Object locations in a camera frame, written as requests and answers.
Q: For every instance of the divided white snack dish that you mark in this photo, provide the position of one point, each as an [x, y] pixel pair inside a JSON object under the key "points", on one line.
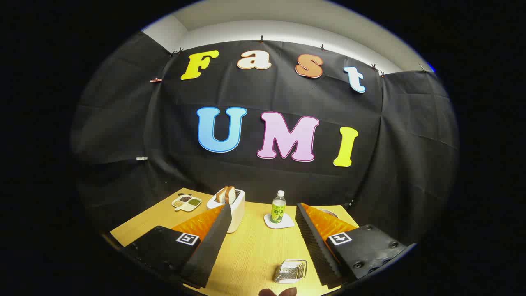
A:
{"points": [[187, 202]]}

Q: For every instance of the cream white toaster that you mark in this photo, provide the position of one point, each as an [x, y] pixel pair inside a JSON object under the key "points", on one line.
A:
{"points": [[237, 211]]}

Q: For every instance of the white coaster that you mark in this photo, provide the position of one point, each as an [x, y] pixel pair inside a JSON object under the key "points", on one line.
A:
{"points": [[287, 223]]}

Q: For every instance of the perforated metal drain basket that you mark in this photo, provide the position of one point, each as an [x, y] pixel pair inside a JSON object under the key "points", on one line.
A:
{"points": [[289, 271]]}

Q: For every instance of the red clip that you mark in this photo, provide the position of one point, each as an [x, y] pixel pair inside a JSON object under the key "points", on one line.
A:
{"points": [[156, 79]]}

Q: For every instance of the bread slice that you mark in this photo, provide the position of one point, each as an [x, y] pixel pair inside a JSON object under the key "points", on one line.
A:
{"points": [[231, 195], [222, 195]]}

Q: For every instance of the white plate of food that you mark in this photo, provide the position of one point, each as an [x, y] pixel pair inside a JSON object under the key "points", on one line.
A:
{"points": [[330, 212]]}

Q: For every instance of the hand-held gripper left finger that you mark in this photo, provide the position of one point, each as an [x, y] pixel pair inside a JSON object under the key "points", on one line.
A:
{"points": [[211, 246]]}

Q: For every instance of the green label drink bottle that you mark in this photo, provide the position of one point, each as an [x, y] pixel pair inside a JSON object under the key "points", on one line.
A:
{"points": [[278, 209]]}

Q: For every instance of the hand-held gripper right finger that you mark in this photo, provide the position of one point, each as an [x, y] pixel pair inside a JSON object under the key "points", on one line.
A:
{"points": [[314, 246]]}

